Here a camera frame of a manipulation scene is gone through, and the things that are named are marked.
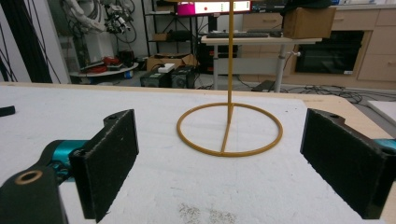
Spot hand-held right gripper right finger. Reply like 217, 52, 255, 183
300, 107, 396, 220

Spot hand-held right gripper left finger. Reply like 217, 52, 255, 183
68, 108, 140, 224

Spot round white platform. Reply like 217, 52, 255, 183
68, 62, 140, 78

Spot black computer case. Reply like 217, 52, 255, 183
139, 64, 196, 90

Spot small black object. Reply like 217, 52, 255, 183
0, 105, 17, 118

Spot wooden cabinet with oven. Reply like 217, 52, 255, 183
242, 4, 396, 91

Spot open cardboard box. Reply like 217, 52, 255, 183
145, 53, 198, 73

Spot white height-adjustable desk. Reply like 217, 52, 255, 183
200, 35, 323, 93

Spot black metal shelf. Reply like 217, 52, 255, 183
141, 0, 200, 58

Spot black keyboard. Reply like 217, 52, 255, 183
205, 31, 271, 39

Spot computer monitor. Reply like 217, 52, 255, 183
176, 0, 252, 17

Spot floor cables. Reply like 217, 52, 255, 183
279, 84, 396, 105

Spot yellow wire stand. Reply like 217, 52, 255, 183
176, 0, 284, 158

